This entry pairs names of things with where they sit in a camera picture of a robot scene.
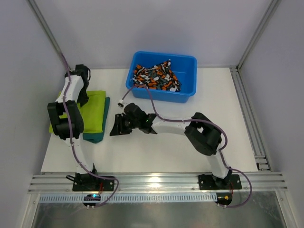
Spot right controller board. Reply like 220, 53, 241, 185
215, 192, 233, 208

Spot right aluminium frame post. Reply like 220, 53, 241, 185
237, 0, 281, 70

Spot right side aluminium rail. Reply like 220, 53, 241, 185
230, 66, 272, 172

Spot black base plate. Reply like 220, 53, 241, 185
72, 173, 114, 192
198, 174, 242, 190

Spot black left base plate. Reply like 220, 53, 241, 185
72, 173, 114, 192

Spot left controller board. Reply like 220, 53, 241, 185
83, 193, 101, 209

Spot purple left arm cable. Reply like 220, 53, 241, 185
60, 53, 119, 209

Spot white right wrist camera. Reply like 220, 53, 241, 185
117, 99, 129, 112

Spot left aluminium frame post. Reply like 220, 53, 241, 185
26, 0, 70, 68

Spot controller board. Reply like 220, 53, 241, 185
83, 193, 101, 209
215, 192, 233, 208

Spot dark green shorts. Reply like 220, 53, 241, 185
83, 97, 110, 144

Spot aluminium mounting rail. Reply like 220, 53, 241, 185
28, 172, 287, 193

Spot orange black patterned shorts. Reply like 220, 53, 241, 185
132, 59, 182, 92

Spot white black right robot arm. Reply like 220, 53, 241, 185
110, 103, 232, 189

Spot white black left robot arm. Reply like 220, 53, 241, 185
47, 64, 98, 191

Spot lime green shorts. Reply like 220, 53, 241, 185
48, 90, 106, 135

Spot grey slotted cable duct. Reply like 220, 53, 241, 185
38, 192, 217, 203

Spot aluminium frame post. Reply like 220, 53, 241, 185
26, 0, 70, 68
237, 0, 281, 70

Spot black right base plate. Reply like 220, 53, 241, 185
198, 174, 242, 190

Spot blue plastic bin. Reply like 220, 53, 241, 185
126, 51, 197, 103

